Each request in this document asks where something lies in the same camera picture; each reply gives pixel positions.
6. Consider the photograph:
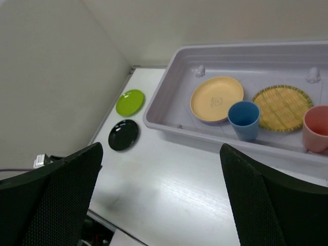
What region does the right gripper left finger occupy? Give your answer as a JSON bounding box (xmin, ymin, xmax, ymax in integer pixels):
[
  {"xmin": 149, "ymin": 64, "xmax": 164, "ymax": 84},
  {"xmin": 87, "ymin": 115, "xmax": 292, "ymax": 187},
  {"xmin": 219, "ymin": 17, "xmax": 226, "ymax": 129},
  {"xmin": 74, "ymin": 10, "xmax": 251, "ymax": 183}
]
[{"xmin": 1, "ymin": 142, "xmax": 103, "ymax": 245}]

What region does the black glossy plate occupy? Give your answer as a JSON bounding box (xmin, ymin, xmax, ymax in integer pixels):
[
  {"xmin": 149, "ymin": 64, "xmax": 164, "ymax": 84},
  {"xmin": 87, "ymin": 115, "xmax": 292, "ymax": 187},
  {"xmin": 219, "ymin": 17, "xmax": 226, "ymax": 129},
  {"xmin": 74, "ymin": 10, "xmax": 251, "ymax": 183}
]
[{"xmin": 108, "ymin": 119, "xmax": 140, "ymax": 151}]

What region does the woven bamboo plate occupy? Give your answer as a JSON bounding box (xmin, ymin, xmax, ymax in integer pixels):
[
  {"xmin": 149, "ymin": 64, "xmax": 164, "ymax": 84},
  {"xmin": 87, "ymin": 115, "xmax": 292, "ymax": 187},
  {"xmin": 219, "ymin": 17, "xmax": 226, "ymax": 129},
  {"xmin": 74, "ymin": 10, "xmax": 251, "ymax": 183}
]
[{"xmin": 252, "ymin": 85, "xmax": 314, "ymax": 132}]

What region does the salmon pink plastic cup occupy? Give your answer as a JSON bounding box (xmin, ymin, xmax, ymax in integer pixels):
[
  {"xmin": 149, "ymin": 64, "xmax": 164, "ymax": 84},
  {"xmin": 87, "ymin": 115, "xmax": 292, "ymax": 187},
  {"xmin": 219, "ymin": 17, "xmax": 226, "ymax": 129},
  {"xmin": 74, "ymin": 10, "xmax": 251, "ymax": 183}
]
[{"xmin": 302, "ymin": 105, "xmax": 327, "ymax": 153}]

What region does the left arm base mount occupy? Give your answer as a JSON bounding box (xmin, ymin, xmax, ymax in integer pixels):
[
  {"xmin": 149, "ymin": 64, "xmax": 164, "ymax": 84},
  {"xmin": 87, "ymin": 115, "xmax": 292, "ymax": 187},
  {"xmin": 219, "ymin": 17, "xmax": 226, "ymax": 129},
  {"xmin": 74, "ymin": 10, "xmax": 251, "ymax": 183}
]
[{"xmin": 77, "ymin": 216, "xmax": 114, "ymax": 246}]

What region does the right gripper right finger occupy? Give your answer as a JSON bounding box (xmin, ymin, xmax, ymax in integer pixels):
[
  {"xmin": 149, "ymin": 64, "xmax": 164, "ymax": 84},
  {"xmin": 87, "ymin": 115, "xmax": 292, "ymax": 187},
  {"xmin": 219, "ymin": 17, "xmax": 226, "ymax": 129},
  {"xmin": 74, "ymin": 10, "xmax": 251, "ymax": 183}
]
[{"xmin": 220, "ymin": 143, "xmax": 327, "ymax": 245}]

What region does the blue plastic cup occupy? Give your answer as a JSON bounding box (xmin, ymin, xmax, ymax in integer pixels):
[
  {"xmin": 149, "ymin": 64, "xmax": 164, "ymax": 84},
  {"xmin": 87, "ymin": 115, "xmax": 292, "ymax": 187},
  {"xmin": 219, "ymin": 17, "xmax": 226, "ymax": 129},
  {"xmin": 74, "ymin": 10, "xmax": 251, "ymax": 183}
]
[{"xmin": 228, "ymin": 100, "xmax": 260, "ymax": 141}]

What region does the cream yellow plastic plate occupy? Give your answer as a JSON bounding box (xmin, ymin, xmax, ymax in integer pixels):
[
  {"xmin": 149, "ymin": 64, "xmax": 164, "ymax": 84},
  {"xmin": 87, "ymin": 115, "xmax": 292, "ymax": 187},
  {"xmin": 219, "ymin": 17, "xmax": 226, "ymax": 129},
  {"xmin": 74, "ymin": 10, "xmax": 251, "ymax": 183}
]
[{"xmin": 190, "ymin": 76, "xmax": 244, "ymax": 120}]

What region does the lime green plate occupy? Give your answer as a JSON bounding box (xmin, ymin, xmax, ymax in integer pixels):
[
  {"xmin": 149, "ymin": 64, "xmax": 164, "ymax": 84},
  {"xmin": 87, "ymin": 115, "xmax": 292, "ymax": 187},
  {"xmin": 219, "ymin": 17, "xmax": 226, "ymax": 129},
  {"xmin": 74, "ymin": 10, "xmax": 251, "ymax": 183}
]
[{"xmin": 115, "ymin": 89, "xmax": 145, "ymax": 117}]

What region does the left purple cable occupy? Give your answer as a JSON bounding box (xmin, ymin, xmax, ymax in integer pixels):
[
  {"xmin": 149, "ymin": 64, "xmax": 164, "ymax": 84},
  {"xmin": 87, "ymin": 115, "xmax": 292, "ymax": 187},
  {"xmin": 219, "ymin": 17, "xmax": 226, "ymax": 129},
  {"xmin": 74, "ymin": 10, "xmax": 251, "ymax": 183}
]
[{"xmin": 0, "ymin": 168, "xmax": 35, "ymax": 173}]

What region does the lavender plastic bin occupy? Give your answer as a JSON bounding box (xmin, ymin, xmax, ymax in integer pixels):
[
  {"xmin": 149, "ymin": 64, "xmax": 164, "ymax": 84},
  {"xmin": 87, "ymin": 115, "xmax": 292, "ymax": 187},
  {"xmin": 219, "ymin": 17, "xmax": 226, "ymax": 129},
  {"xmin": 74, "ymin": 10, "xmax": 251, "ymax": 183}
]
[{"xmin": 143, "ymin": 40, "xmax": 327, "ymax": 186}]

